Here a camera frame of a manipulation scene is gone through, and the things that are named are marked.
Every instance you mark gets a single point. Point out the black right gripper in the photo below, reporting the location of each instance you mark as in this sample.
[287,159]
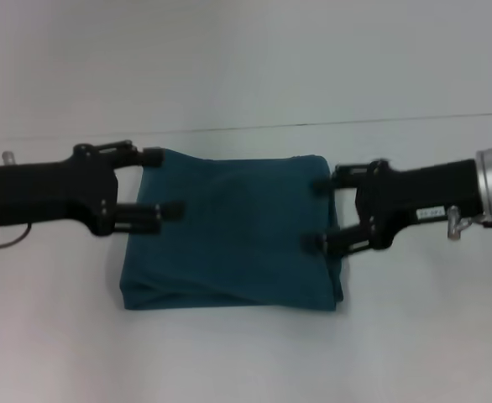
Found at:
[418,201]

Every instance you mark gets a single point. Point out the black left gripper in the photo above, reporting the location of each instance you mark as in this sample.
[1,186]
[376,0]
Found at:
[48,193]

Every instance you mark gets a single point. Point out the teal blue printed t-shirt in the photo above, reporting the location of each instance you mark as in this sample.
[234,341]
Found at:
[237,235]

